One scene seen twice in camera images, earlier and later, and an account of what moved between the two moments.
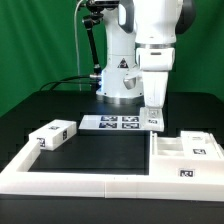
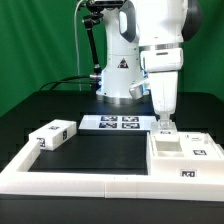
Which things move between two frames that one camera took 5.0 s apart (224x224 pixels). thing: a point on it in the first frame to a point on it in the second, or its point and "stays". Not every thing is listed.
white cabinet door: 151,119 to 155,129
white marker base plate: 112,122 stays
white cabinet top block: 51,135 stays
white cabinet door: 200,144 stays
